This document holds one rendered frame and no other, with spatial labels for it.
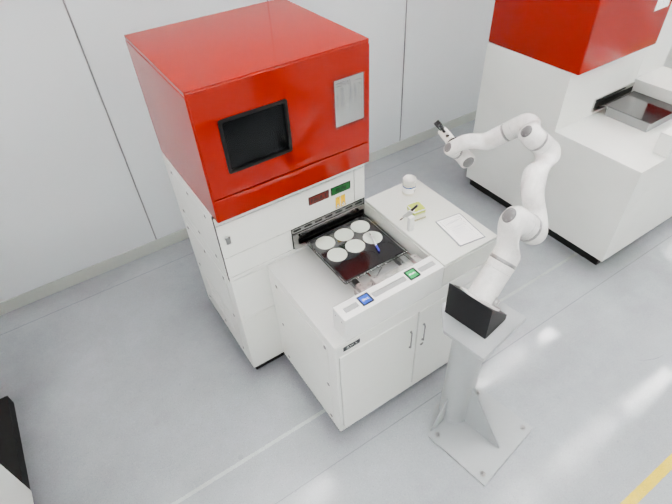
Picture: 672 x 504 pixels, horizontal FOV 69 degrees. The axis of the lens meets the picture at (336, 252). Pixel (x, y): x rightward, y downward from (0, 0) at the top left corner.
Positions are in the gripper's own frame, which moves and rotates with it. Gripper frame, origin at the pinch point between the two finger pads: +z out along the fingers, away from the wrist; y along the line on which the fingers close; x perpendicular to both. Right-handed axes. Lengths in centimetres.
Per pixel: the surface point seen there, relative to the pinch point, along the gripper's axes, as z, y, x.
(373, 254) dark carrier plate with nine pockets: -54, -14, -62
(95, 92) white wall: 104, -102, -147
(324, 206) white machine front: -24, -31, -69
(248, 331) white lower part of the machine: -45, -12, -146
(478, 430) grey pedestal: -125, 72, -78
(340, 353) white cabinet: -95, -24, -93
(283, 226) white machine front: -30, -44, -88
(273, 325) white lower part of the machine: -41, 1, -138
